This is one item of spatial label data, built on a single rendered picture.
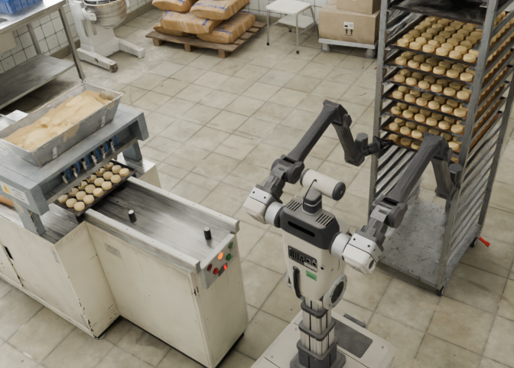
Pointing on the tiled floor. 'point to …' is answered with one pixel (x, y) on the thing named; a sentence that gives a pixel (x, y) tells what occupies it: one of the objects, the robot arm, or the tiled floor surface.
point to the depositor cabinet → (63, 260)
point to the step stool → (294, 8)
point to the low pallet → (205, 40)
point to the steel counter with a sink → (13, 86)
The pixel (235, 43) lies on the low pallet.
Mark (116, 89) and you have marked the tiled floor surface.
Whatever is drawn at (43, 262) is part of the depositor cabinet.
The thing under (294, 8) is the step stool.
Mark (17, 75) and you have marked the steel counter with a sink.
